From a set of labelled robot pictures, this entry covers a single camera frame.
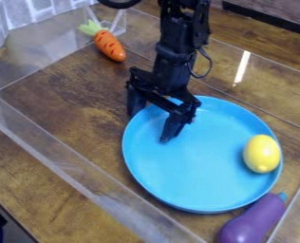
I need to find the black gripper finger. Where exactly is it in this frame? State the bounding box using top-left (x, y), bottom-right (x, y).
top-left (161, 112), bottom-right (194, 143)
top-left (127, 85), bottom-right (146, 117)

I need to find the white grid curtain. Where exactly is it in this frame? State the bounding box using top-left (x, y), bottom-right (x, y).
top-left (0, 0), bottom-right (98, 47)

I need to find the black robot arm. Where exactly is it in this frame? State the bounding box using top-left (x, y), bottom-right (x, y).
top-left (127, 0), bottom-right (213, 142)

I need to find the yellow toy lemon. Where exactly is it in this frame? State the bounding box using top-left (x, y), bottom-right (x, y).
top-left (242, 135), bottom-right (281, 174)

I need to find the clear acrylic enclosure wall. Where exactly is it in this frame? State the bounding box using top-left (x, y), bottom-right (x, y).
top-left (0, 2), bottom-right (300, 243)

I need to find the blue round plate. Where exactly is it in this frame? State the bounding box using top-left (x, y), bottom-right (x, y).
top-left (122, 96), bottom-right (282, 214)

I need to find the purple toy eggplant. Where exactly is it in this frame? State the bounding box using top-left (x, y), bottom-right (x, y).
top-left (217, 192), bottom-right (288, 243)

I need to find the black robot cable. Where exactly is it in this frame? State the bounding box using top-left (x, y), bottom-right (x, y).
top-left (98, 0), bottom-right (142, 9)

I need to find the orange toy carrot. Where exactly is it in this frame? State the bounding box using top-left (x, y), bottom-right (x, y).
top-left (78, 20), bottom-right (126, 62)

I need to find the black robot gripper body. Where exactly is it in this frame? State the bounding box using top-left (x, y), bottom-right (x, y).
top-left (127, 44), bottom-right (201, 114)

